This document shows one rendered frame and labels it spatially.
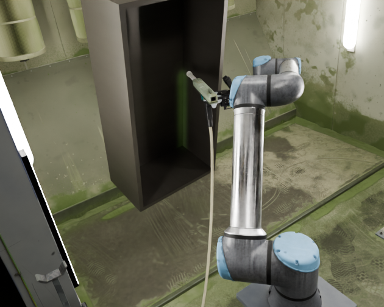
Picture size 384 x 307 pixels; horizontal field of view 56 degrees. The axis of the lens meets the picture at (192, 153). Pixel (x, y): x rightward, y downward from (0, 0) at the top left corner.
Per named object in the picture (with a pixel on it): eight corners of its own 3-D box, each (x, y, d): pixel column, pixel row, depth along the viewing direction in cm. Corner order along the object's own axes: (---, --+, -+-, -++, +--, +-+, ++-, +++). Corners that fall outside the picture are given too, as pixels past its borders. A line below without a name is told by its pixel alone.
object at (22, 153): (69, 278, 154) (17, 150, 123) (74, 276, 155) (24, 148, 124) (74, 288, 149) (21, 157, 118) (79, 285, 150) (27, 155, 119)
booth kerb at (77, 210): (44, 233, 275) (39, 220, 269) (44, 232, 277) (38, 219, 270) (296, 119, 391) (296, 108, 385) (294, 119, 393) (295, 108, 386)
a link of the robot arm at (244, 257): (266, 290, 119) (272, 67, 127) (213, 284, 124) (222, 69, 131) (267, 279, 134) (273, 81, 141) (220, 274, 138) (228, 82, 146)
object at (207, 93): (221, 134, 183) (217, 91, 172) (212, 136, 182) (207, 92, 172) (196, 103, 225) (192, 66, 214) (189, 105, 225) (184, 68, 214)
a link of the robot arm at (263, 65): (275, 53, 186) (275, 77, 192) (253, 55, 189) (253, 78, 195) (275, 58, 178) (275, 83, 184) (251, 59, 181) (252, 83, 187)
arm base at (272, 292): (333, 303, 131) (335, 284, 126) (295, 332, 123) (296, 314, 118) (292, 270, 145) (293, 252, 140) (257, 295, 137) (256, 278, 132)
